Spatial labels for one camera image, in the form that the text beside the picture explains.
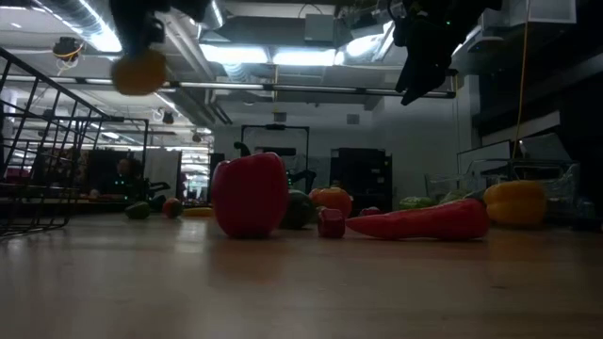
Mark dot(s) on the white partition panel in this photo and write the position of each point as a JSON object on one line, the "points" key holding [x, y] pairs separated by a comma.
{"points": [[162, 169]]}

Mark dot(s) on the green pea pod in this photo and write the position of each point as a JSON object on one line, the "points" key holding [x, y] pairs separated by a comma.
{"points": [[417, 203]]}

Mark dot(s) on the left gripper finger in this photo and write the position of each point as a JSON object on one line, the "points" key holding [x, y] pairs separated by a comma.
{"points": [[156, 33], [128, 35]]}

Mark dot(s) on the background black robot arm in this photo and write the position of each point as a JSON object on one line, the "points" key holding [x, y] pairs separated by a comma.
{"points": [[306, 176], [158, 187]]}

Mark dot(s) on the black yellow ceiling reel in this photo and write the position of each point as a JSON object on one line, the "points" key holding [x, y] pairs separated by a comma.
{"points": [[67, 48]]}

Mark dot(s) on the orange carrot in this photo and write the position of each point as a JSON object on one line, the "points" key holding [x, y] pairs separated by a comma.
{"points": [[424, 220]]}

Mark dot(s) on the yellow bell pepper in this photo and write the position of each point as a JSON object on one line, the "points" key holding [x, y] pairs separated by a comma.
{"points": [[516, 202]]}

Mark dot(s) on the silver ceiling air duct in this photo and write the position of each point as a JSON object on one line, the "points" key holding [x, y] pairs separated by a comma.
{"points": [[70, 14]]}

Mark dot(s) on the grey ventilation box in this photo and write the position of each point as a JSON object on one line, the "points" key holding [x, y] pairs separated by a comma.
{"points": [[319, 28]]}

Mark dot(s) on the small orange-red tomato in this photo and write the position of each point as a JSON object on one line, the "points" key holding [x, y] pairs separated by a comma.
{"points": [[173, 207]]}

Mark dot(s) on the small green pepper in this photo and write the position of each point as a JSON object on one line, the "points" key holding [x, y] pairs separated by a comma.
{"points": [[137, 210]]}

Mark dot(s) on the green avocado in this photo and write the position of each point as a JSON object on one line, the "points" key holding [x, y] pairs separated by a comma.
{"points": [[299, 212]]}

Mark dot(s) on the large red bell pepper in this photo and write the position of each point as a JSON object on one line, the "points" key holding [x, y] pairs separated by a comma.
{"points": [[249, 198]]}

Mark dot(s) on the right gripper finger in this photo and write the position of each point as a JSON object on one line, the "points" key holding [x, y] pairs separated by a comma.
{"points": [[424, 70]]}

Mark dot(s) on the orange citrus fruit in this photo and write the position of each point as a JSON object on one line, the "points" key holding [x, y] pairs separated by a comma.
{"points": [[139, 75]]}

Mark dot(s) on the black cabinet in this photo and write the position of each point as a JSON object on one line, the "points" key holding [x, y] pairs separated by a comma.
{"points": [[360, 174]]}

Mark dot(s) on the long light tube bar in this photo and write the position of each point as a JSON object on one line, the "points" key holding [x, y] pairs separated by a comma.
{"points": [[306, 88]]}

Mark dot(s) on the orange tomato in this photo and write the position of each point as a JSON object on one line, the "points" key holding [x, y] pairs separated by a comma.
{"points": [[334, 201]]}

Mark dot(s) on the person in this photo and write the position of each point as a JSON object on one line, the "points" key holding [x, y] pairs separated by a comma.
{"points": [[123, 172]]}

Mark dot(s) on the clear plastic container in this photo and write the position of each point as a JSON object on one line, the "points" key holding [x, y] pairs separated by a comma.
{"points": [[565, 183]]}

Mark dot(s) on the bright ceiling light panel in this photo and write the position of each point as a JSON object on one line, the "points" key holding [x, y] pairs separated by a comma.
{"points": [[282, 56]]}

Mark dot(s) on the small yellow chili pepper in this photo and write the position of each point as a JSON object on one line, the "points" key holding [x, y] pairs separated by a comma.
{"points": [[198, 212]]}

